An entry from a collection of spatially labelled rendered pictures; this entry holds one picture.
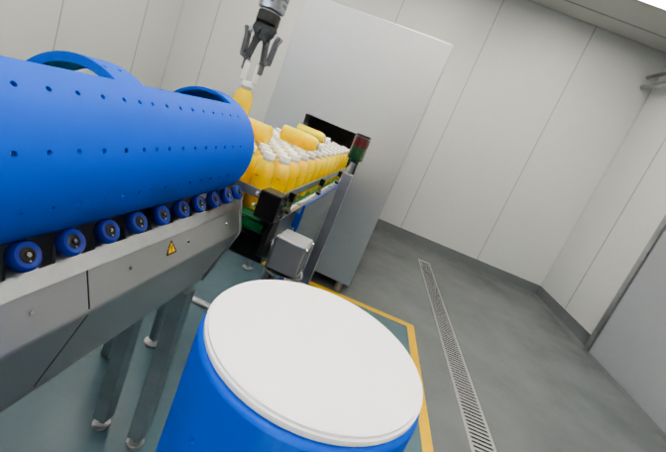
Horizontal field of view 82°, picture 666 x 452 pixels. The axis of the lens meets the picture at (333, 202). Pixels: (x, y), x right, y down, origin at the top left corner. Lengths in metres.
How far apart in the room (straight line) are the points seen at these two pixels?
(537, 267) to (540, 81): 2.47
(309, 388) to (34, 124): 0.43
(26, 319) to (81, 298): 0.09
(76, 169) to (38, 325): 0.25
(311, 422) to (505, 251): 5.49
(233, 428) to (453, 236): 5.27
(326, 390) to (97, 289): 0.49
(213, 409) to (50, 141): 0.36
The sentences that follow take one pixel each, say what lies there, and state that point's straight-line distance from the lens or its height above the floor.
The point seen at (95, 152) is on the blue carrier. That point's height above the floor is 1.13.
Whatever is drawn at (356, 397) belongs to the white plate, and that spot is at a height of 1.04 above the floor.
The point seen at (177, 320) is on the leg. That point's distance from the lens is 1.33.
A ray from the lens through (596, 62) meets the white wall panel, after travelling 5.96.
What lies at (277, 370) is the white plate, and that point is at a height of 1.04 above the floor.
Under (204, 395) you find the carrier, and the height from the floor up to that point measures 1.00.
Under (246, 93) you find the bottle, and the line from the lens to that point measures 1.37.
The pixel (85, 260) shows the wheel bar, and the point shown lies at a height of 0.93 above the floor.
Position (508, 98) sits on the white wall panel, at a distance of 5.55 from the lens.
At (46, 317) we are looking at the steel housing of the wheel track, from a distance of 0.73.
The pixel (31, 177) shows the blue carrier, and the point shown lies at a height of 1.10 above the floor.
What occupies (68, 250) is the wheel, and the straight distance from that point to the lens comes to 0.71.
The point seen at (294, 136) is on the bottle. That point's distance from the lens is 1.69.
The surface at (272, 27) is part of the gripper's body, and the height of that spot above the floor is 1.47.
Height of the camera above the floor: 1.30
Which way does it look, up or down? 13 degrees down
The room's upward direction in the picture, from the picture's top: 22 degrees clockwise
